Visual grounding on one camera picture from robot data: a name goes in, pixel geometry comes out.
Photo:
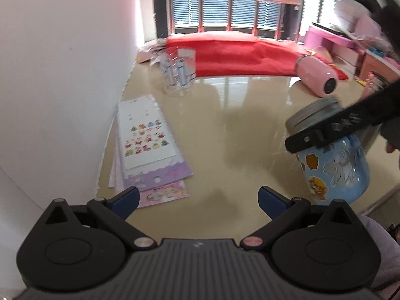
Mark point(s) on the person's lilac clothing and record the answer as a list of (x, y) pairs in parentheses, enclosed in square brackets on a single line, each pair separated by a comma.
[(381, 250)]

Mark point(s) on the crumpled plastic packaging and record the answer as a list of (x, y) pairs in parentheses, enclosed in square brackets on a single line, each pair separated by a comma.
[(151, 51)]

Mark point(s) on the clear printed glass cup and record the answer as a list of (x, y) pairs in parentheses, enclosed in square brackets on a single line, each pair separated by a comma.
[(178, 68)]

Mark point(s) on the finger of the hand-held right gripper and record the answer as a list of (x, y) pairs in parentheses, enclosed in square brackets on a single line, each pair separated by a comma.
[(353, 120)]

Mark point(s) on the wooden drawer cabinet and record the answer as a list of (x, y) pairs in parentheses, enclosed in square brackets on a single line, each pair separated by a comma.
[(378, 65)]

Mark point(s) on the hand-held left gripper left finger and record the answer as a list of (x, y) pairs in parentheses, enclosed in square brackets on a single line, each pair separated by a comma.
[(126, 200)]

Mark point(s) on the pink storage box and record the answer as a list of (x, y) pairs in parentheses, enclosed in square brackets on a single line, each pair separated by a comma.
[(356, 14)]

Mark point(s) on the dark blurred object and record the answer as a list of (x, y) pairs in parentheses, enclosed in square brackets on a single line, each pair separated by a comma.
[(390, 18)]

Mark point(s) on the pink thermos bottle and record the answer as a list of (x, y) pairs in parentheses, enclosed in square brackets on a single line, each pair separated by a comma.
[(312, 75)]

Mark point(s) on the red cloth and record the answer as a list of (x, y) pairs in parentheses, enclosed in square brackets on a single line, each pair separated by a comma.
[(243, 56)]

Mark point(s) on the white sticker sheet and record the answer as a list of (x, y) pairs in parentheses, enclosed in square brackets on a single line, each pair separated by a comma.
[(147, 131)]

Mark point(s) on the blue cup with stickers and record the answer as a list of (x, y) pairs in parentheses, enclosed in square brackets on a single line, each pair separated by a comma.
[(337, 175)]

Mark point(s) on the pink sticker sheet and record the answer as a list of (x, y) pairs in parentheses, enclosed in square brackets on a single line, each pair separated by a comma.
[(165, 193)]

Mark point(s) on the purple sticker sheet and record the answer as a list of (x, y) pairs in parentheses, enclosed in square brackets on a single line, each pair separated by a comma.
[(162, 176)]

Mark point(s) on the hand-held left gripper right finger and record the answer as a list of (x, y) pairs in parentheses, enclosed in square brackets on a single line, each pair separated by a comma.
[(271, 204)]

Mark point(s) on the person's right hand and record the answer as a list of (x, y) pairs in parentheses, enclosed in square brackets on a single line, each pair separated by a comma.
[(392, 137)]

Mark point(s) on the window blinds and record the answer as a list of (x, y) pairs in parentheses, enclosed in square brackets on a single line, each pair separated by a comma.
[(240, 12)]

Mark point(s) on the pink desk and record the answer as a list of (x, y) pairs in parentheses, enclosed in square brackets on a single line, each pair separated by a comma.
[(331, 42)]

